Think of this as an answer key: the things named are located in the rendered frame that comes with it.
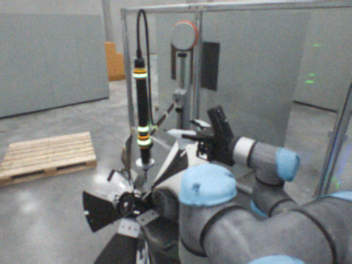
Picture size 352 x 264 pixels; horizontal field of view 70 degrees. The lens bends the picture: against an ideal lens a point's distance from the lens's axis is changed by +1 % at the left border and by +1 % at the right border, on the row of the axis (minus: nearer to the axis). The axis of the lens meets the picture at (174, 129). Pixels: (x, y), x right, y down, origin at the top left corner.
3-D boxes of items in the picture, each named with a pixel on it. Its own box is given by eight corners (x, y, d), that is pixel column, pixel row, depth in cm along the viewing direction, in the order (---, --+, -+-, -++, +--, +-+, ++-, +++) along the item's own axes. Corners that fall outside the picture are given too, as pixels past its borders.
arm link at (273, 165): (287, 192, 60) (295, 160, 57) (244, 174, 66) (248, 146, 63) (297, 177, 66) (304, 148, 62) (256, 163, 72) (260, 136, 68)
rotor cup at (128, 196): (138, 191, 127) (119, 185, 117) (159, 196, 118) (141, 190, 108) (130, 220, 123) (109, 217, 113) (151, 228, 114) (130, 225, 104)
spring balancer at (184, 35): (172, 49, 153) (169, 50, 147) (171, 20, 147) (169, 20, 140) (198, 50, 150) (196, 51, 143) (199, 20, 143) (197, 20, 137)
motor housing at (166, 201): (140, 221, 138) (123, 218, 129) (160, 183, 140) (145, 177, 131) (167, 247, 123) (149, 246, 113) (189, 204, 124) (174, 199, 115)
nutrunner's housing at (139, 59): (142, 166, 101) (135, 48, 83) (152, 167, 101) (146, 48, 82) (138, 171, 98) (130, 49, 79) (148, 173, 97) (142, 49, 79)
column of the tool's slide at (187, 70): (177, 260, 225) (178, 49, 152) (185, 262, 223) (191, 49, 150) (175, 265, 219) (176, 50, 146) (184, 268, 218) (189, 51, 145)
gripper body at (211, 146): (192, 156, 76) (229, 170, 69) (194, 130, 72) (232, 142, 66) (207, 147, 81) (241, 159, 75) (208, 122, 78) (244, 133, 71)
